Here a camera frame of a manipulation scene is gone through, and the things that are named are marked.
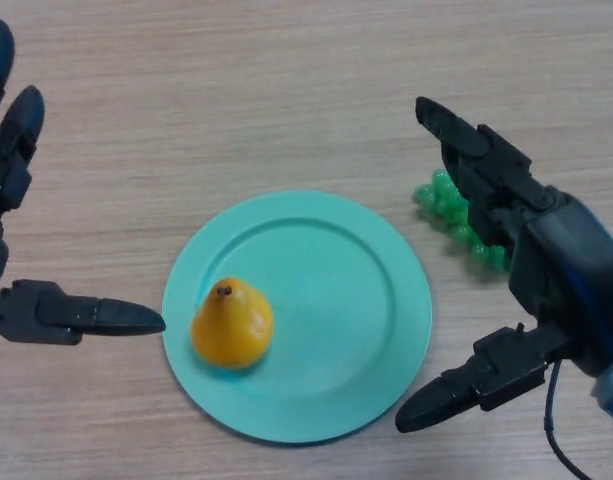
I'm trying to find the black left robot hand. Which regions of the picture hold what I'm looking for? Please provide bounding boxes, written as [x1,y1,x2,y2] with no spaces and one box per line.
[0,19,167,346]

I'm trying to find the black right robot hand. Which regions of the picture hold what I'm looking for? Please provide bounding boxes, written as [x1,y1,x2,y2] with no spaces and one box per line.
[394,96,613,434]

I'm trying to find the yellow pear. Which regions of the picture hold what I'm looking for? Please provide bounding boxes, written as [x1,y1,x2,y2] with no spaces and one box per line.
[190,277,275,371]

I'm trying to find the green round plate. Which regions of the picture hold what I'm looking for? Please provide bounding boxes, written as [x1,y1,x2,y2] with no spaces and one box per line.
[161,189,433,445]

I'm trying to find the green grape bunch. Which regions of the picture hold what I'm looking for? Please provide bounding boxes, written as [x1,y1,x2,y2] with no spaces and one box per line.
[412,168,513,274]

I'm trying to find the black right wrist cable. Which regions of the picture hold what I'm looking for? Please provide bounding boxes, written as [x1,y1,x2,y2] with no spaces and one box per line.
[542,358,603,480]

